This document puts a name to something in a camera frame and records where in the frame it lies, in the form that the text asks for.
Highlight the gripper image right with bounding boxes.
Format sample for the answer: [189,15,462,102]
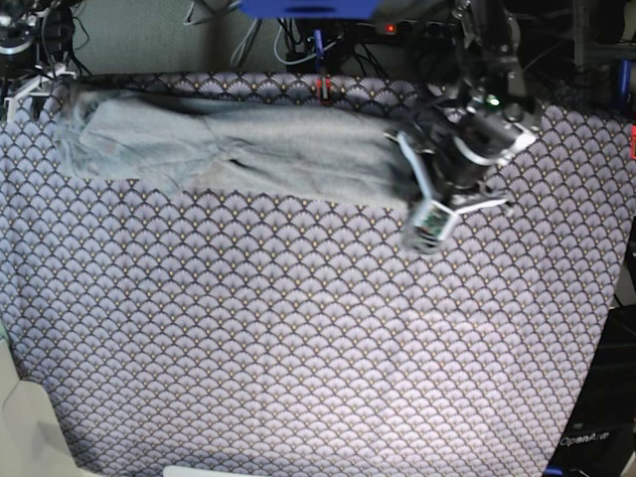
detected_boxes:
[414,106,537,199]

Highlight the light grey T-shirt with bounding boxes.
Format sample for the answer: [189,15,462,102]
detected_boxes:
[54,84,419,209]

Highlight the black power strip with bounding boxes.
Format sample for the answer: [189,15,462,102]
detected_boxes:
[373,20,453,39]

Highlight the red black table clamp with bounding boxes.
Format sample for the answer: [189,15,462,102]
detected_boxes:
[316,76,331,105]

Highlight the red clamp at right edge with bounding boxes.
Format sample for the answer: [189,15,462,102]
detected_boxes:
[630,124,636,160]

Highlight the black OpenArm box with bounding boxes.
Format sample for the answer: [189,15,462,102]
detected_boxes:
[555,305,635,476]

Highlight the fan-patterned purple tablecloth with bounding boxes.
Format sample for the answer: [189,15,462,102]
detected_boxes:
[1,91,635,476]

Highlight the white board at corner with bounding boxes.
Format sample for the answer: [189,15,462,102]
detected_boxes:
[1,340,79,476]

